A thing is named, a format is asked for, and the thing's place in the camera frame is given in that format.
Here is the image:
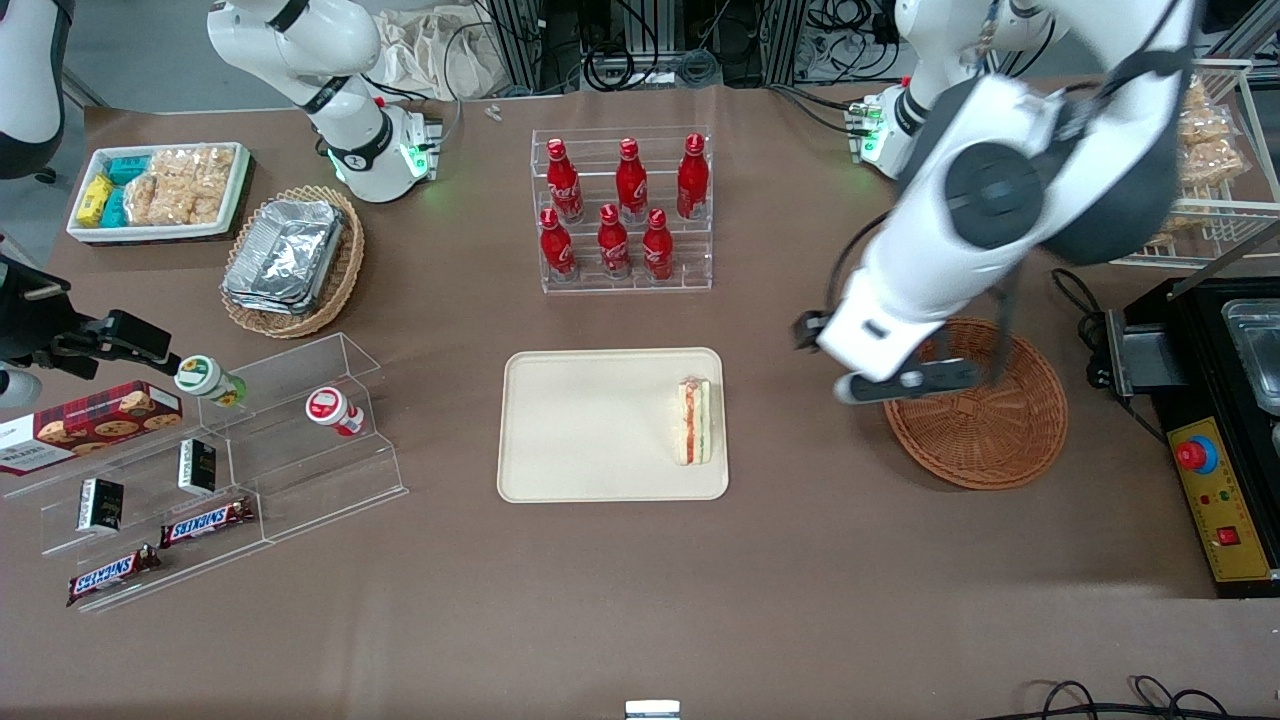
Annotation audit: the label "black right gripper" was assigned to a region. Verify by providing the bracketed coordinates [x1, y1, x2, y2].
[0, 255, 184, 382]

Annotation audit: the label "triangular sandwich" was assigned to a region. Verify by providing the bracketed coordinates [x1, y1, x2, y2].
[673, 376, 714, 468]

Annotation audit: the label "white rectangular snack tray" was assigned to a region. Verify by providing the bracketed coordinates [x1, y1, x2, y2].
[66, 142, 252, 246]

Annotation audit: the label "oval light wicker basket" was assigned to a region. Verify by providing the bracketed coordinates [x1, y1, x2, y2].
[220, 185, 365, 339]

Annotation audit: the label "round brown wicker basket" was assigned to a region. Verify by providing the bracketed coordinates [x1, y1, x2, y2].
[883, 317, 1069, 491]

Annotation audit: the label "beige plastic tray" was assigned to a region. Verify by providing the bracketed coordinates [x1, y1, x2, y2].
[497, 347, 730, 503]

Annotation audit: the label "green capped small bottle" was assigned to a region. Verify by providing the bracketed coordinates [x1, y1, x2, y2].
[174, 355, 247, 409]

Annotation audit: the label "red cookie box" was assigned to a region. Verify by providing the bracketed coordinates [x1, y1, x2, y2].
[0, 381, 185, 478]

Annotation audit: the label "small black box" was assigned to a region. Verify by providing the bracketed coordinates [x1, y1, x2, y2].
[78, 478, 126, 535]
[178, 438, 219, 498]

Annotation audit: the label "clear acrylic bottle rack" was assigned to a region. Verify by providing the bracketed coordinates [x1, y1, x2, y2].
[530, 126, 714, 294]

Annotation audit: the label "stacked aluminium foil trays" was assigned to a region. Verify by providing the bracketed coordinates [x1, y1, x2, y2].
[222, 198, 347, 317]

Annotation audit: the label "snickers chocolate bar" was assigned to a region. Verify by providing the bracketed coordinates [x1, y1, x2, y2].
[66, 545, 164, 609]
[159, 497, 257, 550]

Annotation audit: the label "yellow snack packet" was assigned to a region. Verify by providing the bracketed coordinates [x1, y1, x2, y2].
[77, 175, 115, 228]

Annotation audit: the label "clear bag of rice crackers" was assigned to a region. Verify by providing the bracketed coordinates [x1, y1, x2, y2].
[124, 146, 237, 227]

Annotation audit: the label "red cola bottle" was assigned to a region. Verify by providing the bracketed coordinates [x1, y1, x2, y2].
[614, 138, 649, 224]
[539, 207, 578, 284]
[545, 138, 585, 224]
[676, 133, 710, 221]
[641, 208, 675, 284]
[597, 203, 633, 281]

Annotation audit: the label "red capped small bottle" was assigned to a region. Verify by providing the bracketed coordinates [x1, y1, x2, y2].
[305, 387, 367, 439]

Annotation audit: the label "clear acrylic step shelf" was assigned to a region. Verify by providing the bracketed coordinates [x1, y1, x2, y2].
[0, 332, 410, 614]

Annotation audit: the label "clear bag of snacks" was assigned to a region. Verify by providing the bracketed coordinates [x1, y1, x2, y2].
[1172, 78, 1248, 193]
[1148, 212, 1206, 248]

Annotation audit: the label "black machine housing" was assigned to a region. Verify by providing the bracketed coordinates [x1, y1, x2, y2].
[1105, 275, 1280, 600]

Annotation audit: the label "cream crumpled bag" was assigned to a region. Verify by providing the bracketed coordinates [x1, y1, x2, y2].
[372, 8, 506, 101]

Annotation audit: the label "metal pan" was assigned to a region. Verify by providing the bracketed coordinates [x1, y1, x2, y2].
[1221, 298, 1280, 417]

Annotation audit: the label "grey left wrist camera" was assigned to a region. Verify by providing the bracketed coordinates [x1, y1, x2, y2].
[834, 358, 982, 405]

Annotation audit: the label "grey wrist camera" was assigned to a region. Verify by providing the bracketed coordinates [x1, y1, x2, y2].
[0, 367, 44, 410]
[834, 358, 982, 405]

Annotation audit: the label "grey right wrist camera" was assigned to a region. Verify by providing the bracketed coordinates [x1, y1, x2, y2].
[0, 367, 44, 410]

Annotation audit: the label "black left arm base cables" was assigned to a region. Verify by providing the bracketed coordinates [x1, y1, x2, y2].
[768, 84, 873, 137]

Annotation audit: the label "black machine power cable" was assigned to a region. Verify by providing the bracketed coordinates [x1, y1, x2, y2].
[1050, 268, 1169, 443]

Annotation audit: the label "black cable bundle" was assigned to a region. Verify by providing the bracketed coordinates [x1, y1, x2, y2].
[578, 35, 723, 93]

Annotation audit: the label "white wire rack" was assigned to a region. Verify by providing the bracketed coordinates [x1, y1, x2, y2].
[1110, 58, 1280, 270]

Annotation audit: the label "black floor cables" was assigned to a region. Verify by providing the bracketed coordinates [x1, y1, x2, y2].
[1008, 676, 1280, 720]

